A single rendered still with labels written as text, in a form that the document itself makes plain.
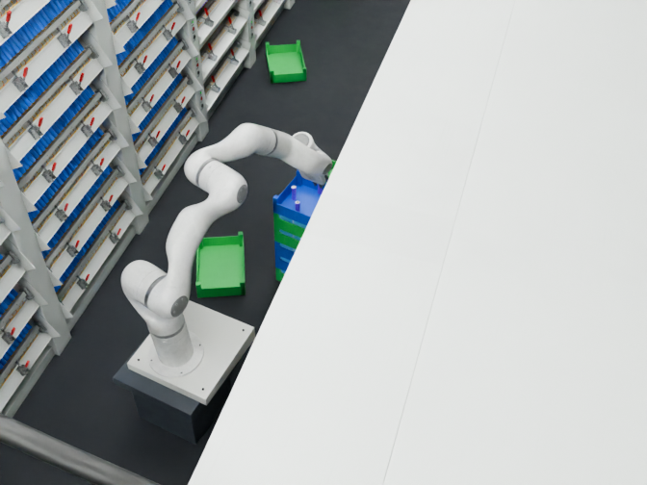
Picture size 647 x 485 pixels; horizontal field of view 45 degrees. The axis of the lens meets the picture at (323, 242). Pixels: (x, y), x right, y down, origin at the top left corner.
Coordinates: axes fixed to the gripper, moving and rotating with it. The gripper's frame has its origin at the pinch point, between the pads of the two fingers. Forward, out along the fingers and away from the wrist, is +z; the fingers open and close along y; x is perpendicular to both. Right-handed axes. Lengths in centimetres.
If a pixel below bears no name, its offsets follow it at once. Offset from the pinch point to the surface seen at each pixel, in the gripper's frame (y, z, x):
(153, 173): -90, 38, -11
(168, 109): -94, 29, 17
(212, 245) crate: -50, 47, -30
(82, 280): -73, 9, -71
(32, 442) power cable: 63, -189, -104
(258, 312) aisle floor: -12, 38, -49
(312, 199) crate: -5.1, 15.6, -2.5
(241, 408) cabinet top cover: 76, -174, -91
